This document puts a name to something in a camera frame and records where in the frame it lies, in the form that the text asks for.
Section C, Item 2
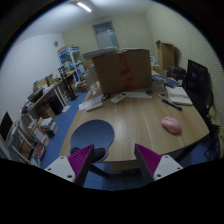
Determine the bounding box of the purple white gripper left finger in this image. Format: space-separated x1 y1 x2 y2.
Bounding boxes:
46 145 94 186

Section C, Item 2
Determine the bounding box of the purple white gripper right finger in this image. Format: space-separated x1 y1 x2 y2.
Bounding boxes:
134 144 182 182

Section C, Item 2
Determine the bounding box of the dark blue mouse pad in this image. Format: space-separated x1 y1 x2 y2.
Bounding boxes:
70 120 114 162

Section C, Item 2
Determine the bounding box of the pink computer mouse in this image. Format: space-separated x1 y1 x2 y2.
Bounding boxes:
161 117 182 134

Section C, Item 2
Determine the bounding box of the black computer monitor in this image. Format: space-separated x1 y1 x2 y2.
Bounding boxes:
185 59 210 100

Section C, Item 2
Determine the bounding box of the white bookshelf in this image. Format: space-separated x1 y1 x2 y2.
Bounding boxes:
0 117 58 167

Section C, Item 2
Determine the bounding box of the black pen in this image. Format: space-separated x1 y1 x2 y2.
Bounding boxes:
162 99 182 111

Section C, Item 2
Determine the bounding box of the white keyboard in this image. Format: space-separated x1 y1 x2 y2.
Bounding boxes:
86 102 104 112

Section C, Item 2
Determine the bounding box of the wooden desk with shelves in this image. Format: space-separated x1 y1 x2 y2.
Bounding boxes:
21 72 77 116

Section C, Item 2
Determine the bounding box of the white paper sheet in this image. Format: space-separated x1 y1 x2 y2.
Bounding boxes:
126 92 152 99

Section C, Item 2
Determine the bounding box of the open white notebook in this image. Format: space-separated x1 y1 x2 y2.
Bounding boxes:
166 87 192 105

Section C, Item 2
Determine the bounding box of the white remote control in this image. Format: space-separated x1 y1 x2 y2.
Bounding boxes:
111 92 127 104

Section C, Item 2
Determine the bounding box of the blue book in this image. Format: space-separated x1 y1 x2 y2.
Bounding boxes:
152 75 179 88

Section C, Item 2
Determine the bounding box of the large cardboard box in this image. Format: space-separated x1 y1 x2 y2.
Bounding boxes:
93 49 152 95

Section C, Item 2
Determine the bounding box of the glass door display fridge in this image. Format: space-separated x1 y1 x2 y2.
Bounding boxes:
58 46 85 83

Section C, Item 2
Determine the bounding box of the tall cardboard box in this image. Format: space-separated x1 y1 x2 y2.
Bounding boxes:
156 40 175 70

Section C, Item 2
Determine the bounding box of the ceiling fluorescent light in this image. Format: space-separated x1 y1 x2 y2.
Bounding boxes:
77 2 92 13

